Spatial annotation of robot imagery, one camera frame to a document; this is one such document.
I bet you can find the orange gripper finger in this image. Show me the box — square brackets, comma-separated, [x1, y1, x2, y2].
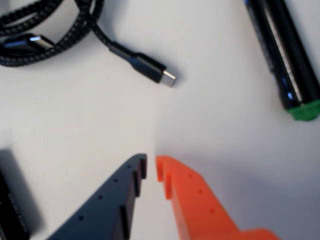
[155, 154, 282, 240]

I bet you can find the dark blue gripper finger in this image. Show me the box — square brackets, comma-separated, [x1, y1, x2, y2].
[46, 153, 148, 240]

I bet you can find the small black flashlight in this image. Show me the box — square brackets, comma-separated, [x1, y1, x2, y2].
[0, 148, 42, 240]

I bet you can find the black marker with green cap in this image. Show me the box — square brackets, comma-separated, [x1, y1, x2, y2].
[243, 0, 320, 122]

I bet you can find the black braided USB cable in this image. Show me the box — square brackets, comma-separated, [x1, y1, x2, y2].
[0, 0, 177, 89]

